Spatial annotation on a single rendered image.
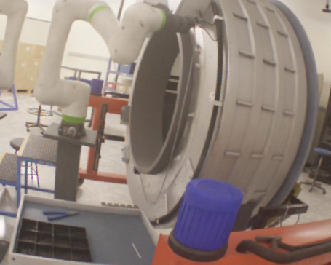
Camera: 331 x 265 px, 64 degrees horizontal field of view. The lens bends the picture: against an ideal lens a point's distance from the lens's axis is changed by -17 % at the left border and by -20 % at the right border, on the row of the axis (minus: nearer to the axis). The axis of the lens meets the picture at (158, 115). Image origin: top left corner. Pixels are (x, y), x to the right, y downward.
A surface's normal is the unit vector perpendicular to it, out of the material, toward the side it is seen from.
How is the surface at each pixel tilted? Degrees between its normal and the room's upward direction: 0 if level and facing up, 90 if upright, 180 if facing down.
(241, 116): 86
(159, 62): 117
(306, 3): 90
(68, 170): 90
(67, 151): 90
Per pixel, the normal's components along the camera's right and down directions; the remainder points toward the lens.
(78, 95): 0.53, 0.21
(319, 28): -0.55, 0.02
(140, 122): 0.34, -0.39
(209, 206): -0.33, 0.07
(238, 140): 0.27, 0.26
